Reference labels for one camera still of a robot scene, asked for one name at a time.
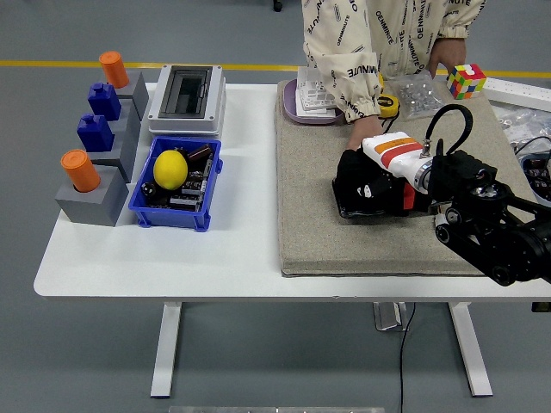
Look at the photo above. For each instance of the person's left hand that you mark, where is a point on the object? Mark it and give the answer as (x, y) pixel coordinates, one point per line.
(450, 53)

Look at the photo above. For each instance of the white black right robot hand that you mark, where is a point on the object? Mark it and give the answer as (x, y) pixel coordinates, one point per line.
(394, 155)

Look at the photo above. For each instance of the person's right hand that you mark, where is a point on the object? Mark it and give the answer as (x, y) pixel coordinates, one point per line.
(366, 131)

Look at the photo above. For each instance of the black glossy panel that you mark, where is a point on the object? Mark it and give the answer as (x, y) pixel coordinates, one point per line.
(338, 206)

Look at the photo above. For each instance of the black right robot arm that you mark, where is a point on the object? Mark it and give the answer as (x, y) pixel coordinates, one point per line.
(486, 219)

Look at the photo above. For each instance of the person's right forearm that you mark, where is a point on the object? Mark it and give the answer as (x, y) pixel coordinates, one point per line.
(355, 81)

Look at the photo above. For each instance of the person's left forearm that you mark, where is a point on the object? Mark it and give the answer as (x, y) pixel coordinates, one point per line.
(456, 17)

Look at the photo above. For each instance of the multicoloured puzzle cube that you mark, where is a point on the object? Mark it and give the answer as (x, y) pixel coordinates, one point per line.
(466, 81)

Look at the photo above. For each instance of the yellow tape measure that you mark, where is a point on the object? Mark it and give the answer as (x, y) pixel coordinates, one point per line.
(389, 107)

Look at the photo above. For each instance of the clear bag of metal nuts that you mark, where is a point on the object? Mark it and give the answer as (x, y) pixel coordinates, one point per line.
(415, 94)

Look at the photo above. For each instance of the purple tray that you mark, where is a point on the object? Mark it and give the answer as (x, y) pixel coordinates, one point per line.
(290, 107)

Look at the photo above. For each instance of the grey-brown mat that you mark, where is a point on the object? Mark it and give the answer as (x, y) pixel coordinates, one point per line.
(314, 193)

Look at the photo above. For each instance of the clear bag of small parts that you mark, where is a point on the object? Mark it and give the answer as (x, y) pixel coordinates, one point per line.
(516, 122)

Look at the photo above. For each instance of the person's torso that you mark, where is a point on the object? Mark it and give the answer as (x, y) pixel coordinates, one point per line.
(348, 26)

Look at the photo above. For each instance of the blue bowl with capacitors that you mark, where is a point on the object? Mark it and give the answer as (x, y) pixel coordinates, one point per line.
(538, 172)

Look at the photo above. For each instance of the black chair castor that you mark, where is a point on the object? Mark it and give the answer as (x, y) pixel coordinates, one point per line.
(277, 5)

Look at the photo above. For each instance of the brown cylinder capacitor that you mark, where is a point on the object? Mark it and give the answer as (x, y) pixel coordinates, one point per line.
(200, 152)

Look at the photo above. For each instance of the black circuit board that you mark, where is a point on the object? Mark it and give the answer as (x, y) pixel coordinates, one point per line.
(186, 201)
(200, 174)

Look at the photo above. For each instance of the yellow lemon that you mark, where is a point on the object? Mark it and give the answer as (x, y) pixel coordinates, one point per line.
(171, 170)

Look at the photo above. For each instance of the white table leg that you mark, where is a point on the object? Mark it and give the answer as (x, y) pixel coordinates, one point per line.
(165, 344)
(471, 344)

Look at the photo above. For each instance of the blue plastic bin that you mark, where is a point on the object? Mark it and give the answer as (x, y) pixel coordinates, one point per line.
(173, 217)

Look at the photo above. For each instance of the black table control box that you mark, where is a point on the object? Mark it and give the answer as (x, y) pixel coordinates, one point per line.
(541, 306)

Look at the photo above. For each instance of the black cylinder capacitor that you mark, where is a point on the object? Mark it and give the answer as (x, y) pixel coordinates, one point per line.
(150, 189)

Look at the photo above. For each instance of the grey holder block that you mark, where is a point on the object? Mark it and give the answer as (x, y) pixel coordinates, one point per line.
(140, 94)
(131, 116)
(87, 208)
(126, 155)

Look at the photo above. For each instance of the orange cylinder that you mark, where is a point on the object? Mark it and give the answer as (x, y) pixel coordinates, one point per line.
(81, 172)
(114, 69)

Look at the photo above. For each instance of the blue block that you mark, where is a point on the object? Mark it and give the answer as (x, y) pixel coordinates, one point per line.
(104, 102)
(95, 134)

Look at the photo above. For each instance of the white plastic frame part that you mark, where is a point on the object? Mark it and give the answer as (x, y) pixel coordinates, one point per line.
(310, 92)

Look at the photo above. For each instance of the white perforated rail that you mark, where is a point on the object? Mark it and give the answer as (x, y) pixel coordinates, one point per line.
(516, 91)

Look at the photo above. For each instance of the metal bracket under table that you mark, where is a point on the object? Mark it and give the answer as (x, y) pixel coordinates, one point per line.
(387, 316)

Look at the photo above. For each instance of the grey electrical enclosure box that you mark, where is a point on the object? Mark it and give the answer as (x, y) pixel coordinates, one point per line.
(186, 122)

